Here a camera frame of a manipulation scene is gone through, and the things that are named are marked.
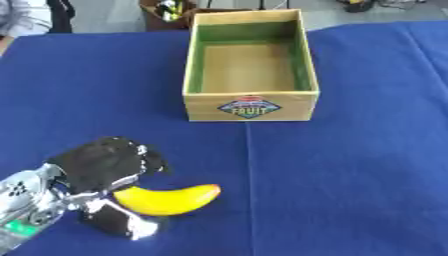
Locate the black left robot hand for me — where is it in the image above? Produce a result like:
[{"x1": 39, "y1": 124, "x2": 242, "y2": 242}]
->
[{"x1": 43, "y1": 135, "x2": 172, "y2": 242}]

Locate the dark bag on floor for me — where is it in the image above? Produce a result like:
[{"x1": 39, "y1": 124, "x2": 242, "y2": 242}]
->
[{"x1": 336, "y1": 0, "x2": 382, "y2": 14}]

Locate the tan box with green inside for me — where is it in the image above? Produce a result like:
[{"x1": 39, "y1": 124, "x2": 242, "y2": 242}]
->
[{"x1": 180, "y1": 8, "x2": 322, "y2": 123}]

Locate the person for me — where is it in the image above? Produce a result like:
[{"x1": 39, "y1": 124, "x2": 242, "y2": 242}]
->
[{"x1": 0, "y1": 0, "x2": 77, "y2": 56}]

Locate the yellow toy banana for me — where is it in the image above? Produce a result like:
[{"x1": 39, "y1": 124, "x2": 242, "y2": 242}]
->
[{"x1": 112, "y1": 183, "x2": 224, "y2": 217}]

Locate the brown cardboard box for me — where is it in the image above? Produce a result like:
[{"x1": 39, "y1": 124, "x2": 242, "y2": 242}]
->
[{"x1": 138, "y1": 0, "x2": 254, "y2": 32}]

